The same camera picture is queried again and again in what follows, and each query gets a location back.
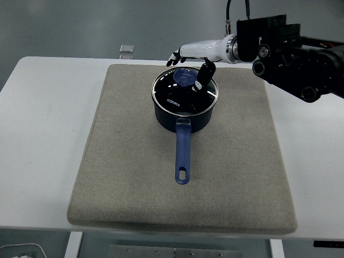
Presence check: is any dark pot with blue handle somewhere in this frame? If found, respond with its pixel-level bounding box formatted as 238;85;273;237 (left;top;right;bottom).
152;88;217;186

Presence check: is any beige fabric mat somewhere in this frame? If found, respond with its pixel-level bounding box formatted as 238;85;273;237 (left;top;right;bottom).
66;63;298;234

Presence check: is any black flat bar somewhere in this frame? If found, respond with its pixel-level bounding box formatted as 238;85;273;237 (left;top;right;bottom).
313;240;344;248

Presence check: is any white table leg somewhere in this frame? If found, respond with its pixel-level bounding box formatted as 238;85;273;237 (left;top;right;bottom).
64;231;83;258
269;238;285;258

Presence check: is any grey metal plate with screws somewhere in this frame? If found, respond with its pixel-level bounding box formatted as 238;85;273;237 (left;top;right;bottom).
109;244;242;258

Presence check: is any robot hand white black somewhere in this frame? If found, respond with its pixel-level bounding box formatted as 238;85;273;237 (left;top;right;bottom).
166;37;229;91

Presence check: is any glass pot lid blue knob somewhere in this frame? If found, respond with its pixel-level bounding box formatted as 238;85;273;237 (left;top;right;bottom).
150;67;219;113

